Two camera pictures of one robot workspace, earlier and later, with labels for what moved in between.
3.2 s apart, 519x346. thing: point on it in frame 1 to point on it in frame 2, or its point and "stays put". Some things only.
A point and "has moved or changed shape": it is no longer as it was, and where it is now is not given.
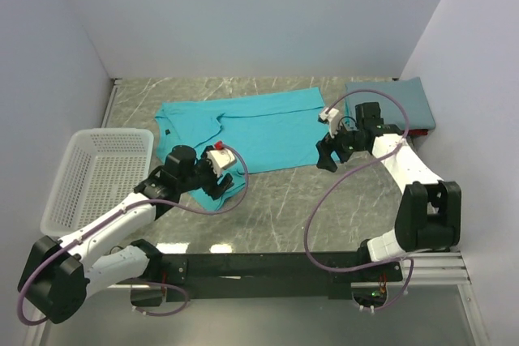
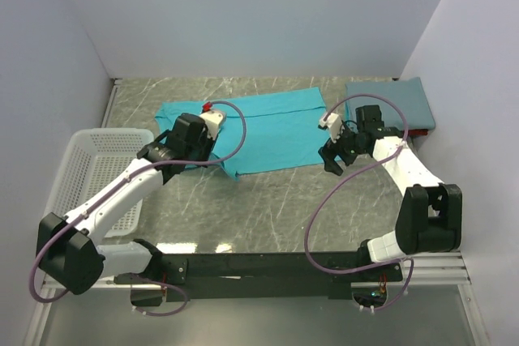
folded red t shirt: (418, 132) stays put
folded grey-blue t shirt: (409, 91) stays put
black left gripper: (215, 189) to (210, 143)
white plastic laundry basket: (98, 167) stays put
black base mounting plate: (234, 276) stays put
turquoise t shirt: (262, 130) has moved or changed shape
